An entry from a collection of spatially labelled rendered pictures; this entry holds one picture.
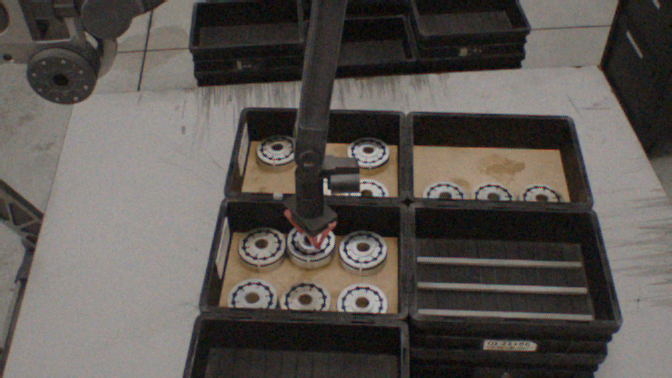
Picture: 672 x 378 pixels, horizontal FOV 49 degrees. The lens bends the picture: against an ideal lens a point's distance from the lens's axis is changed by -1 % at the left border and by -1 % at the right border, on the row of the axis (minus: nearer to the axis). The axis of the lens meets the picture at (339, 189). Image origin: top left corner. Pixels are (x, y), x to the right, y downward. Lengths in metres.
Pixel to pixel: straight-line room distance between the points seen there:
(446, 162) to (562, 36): 2.07
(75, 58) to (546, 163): 1.11
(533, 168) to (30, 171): 2.09
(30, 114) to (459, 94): 2.00
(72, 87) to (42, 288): 0.49
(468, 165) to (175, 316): 0.78
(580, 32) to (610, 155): 1.79
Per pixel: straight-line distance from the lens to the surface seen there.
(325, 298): 1.53
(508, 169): 1.84
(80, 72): 1.67
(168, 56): 3.66
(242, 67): 2.69
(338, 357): 1.49
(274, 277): 1.60
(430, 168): 1.82
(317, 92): 1.33
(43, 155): 3.29
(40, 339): 1.79
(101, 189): 2.04
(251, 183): 1.79
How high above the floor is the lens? 2.10
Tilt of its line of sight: 46 degrees down
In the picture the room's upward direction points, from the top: 1 degrees counter-clockwise
